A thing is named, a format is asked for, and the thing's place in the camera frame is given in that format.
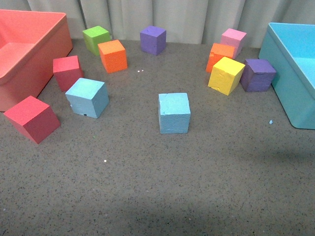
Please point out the white pleated curtain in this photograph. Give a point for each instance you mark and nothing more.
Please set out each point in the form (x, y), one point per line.
(186, 21)

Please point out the green foam cube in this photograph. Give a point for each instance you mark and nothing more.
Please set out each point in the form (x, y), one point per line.
(94, 36)

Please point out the light blue plastic bin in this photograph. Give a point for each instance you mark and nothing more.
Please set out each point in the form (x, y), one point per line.
(290, 49)

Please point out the orange foam cube left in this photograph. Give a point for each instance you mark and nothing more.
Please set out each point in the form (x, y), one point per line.
(113, 56)

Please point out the yellow foam cube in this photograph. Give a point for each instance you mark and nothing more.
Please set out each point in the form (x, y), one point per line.
(226, 75)

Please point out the pink foam cube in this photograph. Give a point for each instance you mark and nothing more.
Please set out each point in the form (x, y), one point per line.
(235, 38)

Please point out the salmon pink plastic bin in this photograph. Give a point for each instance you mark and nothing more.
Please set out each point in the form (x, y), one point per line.
(29, 41)

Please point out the red foam cube back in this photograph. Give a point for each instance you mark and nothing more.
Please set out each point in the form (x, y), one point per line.
(67, 71)

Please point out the red foam cube front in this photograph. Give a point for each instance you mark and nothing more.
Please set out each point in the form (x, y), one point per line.
(33, 118)

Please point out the red foam cube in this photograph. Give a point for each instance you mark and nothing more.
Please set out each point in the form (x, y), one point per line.
(33, 118)
(67, 71)

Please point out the light blue foam cube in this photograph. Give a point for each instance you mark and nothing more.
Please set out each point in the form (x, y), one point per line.
(173, 113)
(88, 97)

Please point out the orange foam cube right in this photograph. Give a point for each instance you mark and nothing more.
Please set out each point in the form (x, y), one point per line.
(217, 52)

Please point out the orange foam cube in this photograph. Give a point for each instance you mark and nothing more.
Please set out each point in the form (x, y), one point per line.
(217, 52)
(113, 56)

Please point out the purple foam cube back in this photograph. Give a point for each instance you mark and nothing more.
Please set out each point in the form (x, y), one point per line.
(153, 40)

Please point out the purple foam cube near bin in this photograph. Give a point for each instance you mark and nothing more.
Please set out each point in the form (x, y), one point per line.
(257, 75)

